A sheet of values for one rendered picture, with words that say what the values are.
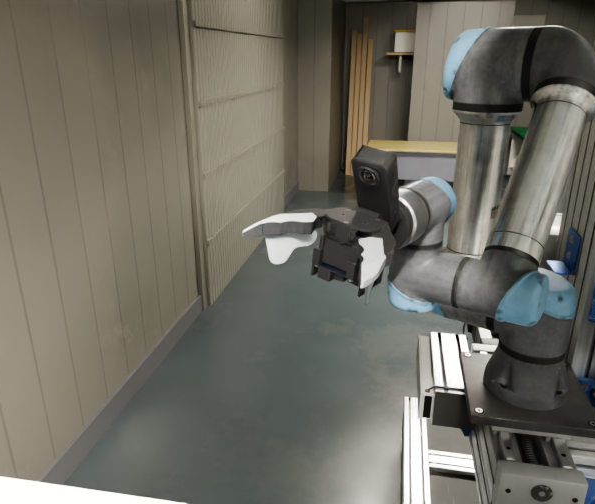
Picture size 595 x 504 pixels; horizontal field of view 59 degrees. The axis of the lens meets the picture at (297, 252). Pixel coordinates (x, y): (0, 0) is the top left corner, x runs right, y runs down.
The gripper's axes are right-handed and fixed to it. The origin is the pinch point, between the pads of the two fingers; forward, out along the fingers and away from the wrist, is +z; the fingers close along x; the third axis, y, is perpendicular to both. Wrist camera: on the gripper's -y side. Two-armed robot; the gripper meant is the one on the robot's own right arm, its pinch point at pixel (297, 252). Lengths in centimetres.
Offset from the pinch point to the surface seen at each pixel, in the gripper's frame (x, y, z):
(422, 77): 256, 44, -608
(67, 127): 164, 31, -73
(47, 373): 136, 116, -41
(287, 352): 115, 163, -171
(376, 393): 54, 155, -167
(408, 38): 299, 3, -636
